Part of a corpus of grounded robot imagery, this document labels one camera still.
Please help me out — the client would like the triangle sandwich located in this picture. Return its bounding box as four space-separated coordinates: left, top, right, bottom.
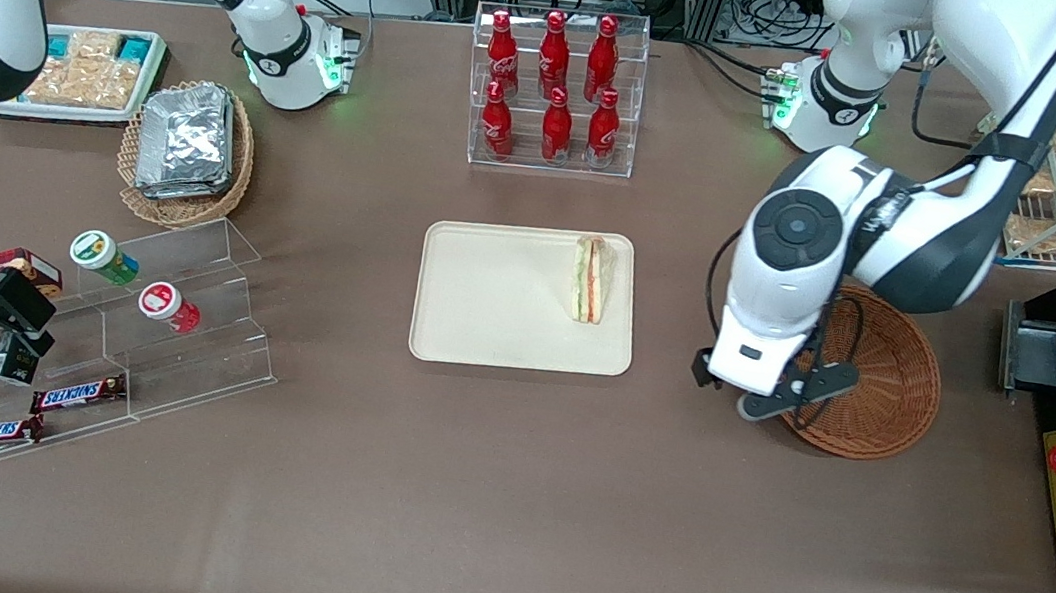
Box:
566 232 620 327

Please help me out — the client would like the brown round wicker basket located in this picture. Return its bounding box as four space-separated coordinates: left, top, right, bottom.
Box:
776 277 954 470

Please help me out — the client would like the light oval wicker basket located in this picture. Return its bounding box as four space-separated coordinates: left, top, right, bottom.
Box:
111 71 264 238

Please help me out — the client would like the white snack tray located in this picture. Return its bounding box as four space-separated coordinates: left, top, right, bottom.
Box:
0 13 170 137

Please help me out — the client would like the beige plastic tray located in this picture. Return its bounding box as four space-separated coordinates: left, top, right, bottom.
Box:
406 210 647 387

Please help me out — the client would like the dark red chocolate box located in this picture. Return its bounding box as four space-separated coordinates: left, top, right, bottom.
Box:
0 245 68 302

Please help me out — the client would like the small black box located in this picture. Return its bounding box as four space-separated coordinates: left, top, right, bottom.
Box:
0 330 44 389

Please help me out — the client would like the green can white lid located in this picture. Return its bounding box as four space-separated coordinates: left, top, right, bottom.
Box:
67 227 144 289

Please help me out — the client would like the red can white lid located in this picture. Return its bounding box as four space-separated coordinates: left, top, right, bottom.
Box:
134 279 206 337

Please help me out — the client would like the clear acrylic stepped stand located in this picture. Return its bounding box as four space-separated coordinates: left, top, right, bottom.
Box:
0 189 296 510

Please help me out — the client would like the silver foil packet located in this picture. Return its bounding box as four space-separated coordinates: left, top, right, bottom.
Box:
137 166 234 209
134 76 242 196

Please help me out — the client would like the beige cracker packet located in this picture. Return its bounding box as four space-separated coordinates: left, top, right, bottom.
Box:
68 29 124 68
21 50 142 117

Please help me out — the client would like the red cola bottle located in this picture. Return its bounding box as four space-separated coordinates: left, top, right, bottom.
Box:
582 13 624 104
535 9 576 101
584 86 625 169
477 79 521 162
539 85 578 165
482 9 527 100

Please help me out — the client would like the clear acrylic bottle rack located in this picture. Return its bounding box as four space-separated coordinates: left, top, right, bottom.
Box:
459 0 654 184

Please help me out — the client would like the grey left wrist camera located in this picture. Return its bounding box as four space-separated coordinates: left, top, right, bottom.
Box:
736 348 861 436

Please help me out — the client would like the grey metal bracket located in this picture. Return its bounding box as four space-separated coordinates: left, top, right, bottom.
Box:
996 298 1056 405

